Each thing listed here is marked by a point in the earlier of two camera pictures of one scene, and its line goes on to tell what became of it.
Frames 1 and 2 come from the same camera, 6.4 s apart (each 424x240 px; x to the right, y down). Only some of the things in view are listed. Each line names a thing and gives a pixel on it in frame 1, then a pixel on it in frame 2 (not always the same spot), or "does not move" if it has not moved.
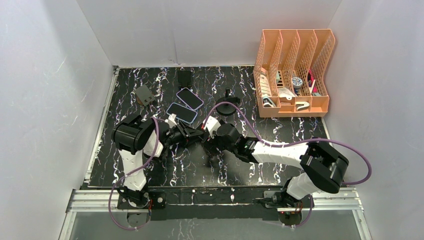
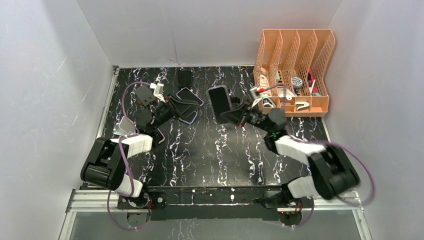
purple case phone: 191,99 does not move
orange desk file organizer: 288,76 does not move
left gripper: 193,135 → 176,102
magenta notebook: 314,89 does not move
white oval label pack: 265,88 does not move
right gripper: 209,142 → 235,117
